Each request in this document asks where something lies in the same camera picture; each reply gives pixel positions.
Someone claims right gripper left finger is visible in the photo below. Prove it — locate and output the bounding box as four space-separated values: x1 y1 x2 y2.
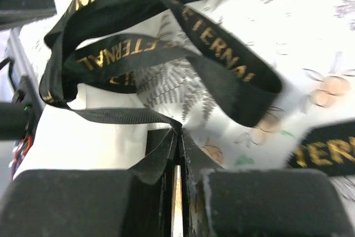
1 130 178 237

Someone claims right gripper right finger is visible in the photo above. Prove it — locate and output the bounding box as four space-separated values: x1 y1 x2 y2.
179 131 352 236

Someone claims black ribbon with gold lettering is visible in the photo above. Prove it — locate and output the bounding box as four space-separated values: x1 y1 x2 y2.
39 0 354 191

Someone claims white wrapping paper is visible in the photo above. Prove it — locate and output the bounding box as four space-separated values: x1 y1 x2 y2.
16 105 168 175

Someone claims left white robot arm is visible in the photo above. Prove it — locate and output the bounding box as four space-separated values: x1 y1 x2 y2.
1 0 56 173

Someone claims floral patterned table mat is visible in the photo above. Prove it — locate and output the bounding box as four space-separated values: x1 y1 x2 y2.
69 0 354 168

